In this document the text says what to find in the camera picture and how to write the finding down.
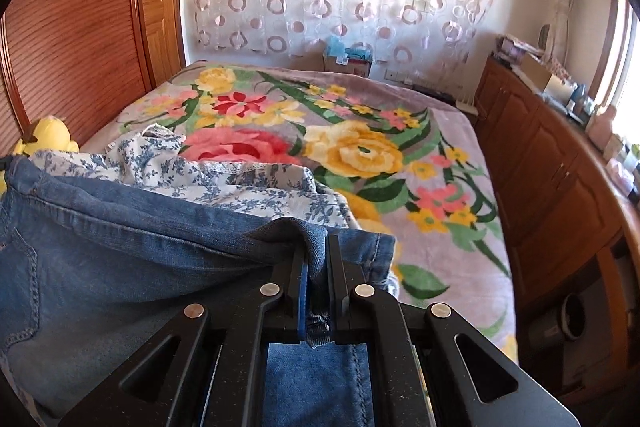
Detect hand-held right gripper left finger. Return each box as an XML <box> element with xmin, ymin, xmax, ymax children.
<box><xmin>57</xmin><ymin>249</ymin><xmax>311</xmax><ymax>427</ymax></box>

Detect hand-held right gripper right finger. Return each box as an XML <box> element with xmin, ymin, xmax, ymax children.
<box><xmin>326</xmin><ymin>233</ymin><xmax>581</xmax><ymax>427</ymax></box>

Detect blue denim pants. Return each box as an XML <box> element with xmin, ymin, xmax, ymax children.
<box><xmin>0</xmin><ymin>154</ymin><xmax>398</xmax><ymax>427</ymax></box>

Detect colourful floral plush blanket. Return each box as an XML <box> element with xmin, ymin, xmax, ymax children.
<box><xmin>82</xmin><ymin>59</ymin><xmax>521</xmax><ymax>365</ymax></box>

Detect grey round appliance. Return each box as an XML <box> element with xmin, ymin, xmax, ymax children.
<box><xmin>525</xmin><ymin>292</ymin><xmax>590</xmax><ymax>358</ymax></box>

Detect cardboard box with blue items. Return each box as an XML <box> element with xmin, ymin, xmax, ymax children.
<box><xmin>322</xmin><ymin>36</ymin><xmax>376</xmax><ymax>78</ymax></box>

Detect wooden cabinet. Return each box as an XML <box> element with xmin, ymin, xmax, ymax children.
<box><xmin>472</xmin><ymin>57</ymin><xmax>640</xmax><ymax>408</ymax></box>

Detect open cardboard box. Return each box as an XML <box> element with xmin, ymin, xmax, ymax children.
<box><xmin>520</xmin><ymin>54</ymin><xmax>567</xmax><ymax>94</ymax></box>

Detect yellow plush toy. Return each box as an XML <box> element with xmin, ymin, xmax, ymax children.
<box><xmin>0</xmin><ymin>117</ymin><xmax>81</xmax><ymax>198</ymax></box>

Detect pink bottle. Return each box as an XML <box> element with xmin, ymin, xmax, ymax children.
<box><xmin>587</xmin><ymin>104</ymin><xmax>619</xmax><ymax>146</ymax></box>

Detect window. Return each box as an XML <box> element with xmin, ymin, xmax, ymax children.
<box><xmin>595</xmin><ymin>0</ymin><xmax>640</xmax><ymax>208</ymax></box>

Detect wooden ribbed headboard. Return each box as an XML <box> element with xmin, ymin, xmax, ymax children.
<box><xmin>0</xmin><ymin>0</ymin><xmax>188</xmax><ymax>158</ymax></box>

